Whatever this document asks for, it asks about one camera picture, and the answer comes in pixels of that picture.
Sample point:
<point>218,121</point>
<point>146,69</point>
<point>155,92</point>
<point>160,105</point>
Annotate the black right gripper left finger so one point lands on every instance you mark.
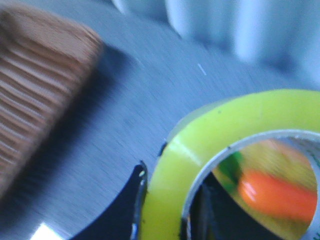
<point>121,220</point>

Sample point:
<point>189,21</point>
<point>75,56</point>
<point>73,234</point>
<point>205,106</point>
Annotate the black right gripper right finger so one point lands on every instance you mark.
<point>214,215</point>

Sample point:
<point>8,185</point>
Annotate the yellow tape roll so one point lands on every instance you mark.
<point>208,139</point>

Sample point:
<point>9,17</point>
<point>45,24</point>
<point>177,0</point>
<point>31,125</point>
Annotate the orange toy carrot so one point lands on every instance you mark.
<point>275,187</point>

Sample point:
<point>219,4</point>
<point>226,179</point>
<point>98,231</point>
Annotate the brown wicker basket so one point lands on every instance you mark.
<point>45,60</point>

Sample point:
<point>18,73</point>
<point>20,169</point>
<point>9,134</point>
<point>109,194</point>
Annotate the white curtain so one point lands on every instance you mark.
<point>281,33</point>

